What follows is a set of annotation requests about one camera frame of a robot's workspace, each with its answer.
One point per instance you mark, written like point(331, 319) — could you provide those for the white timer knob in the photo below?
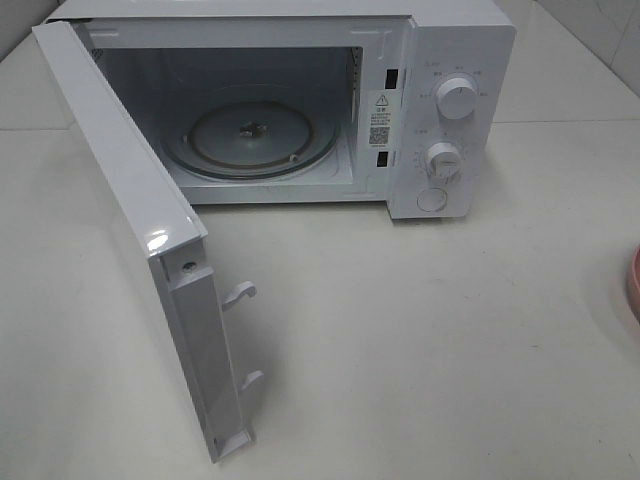
point(443, 160)

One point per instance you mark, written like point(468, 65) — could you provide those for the white microwave door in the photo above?
point(171, 240)

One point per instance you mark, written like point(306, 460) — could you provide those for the pink plate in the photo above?
point(633, 283)

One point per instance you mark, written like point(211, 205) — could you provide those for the glass turntable tray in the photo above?
point(252, 139)

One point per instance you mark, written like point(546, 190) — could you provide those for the white warning label sticker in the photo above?
point(382, 114)

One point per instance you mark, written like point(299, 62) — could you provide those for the white microwave oven body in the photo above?
point(169, 59)

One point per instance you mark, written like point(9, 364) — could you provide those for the upper white power knob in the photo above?
point(456, 96)

